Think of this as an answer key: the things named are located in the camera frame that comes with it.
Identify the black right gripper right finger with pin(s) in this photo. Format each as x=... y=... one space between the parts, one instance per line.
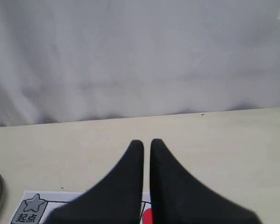
x=177 y=197

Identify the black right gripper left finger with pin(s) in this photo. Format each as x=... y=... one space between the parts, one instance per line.
x=116 y=199

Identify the red cylinder game piece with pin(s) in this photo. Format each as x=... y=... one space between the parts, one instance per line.
x=146 y=216

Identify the paper number game board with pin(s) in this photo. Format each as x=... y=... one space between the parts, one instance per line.
x=36 y=207

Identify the white fabric backdrop curtain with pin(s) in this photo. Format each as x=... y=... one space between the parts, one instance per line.
x=74 y=60

